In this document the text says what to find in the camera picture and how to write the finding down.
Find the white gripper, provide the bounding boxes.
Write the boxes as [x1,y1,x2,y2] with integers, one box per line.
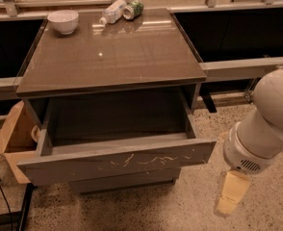
[214,122,274,217]

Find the grey top drawer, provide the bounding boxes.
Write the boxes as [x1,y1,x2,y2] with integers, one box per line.
[17,90,216,186]

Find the grey drawer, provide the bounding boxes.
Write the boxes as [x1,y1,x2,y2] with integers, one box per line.
[17,90,216,186]
[69,167,181,193]

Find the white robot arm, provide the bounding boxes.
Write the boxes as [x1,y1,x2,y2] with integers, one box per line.
[214,69,283,217]

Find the grey drawer cabinet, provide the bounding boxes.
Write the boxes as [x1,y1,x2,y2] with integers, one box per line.
[15,7,208,194]

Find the grey bottom drawer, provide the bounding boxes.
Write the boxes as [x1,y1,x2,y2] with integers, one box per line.
[69,167,181,193]

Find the green drink can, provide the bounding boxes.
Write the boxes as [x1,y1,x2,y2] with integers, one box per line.
[123,0,143,20]

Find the clear plastic water bottle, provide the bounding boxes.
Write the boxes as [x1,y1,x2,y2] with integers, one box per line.
[99,0,127,25]

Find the open cardboard box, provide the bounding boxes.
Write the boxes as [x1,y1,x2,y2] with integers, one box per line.
[0,101,37,184]

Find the white ceramic bowl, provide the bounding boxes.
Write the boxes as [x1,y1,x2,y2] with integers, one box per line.
[47,10,79,35]

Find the grey metal railing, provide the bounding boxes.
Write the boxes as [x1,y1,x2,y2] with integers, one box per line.
[0,0,283,100]

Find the black metal frame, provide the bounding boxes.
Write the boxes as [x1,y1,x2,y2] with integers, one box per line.
[0,184,36,231]

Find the black cable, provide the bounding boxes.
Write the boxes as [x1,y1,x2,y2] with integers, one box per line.
[0,141,14,231]

